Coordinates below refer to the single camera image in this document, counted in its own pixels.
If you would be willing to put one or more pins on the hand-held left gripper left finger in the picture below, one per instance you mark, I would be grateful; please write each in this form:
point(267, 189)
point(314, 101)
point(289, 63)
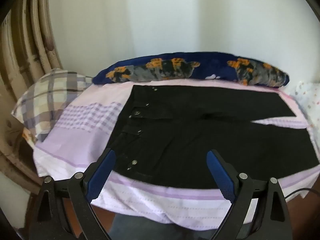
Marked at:
point(102, 173)

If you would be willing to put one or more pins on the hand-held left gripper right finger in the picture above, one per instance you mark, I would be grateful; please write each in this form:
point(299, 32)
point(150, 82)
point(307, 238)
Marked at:
point(221, 173)

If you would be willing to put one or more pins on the black pants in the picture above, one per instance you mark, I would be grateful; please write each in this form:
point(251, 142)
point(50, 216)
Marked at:
point(200, 140)

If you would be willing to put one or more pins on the pink and purple bed sheet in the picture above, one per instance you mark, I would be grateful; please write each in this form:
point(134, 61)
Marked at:
point(82, 140)

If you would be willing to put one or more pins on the plaid pillow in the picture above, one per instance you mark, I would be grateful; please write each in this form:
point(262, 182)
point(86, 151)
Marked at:
point(47, 100)

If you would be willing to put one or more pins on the navy floral pillow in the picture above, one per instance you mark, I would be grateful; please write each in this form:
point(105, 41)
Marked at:
point(212, 63)

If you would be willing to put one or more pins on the white spotted cloth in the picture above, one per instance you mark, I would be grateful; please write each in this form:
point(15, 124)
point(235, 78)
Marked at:
point(311, 100)

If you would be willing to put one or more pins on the cream wooden headboard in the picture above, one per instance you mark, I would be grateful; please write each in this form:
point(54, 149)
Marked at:
point(22, 42)

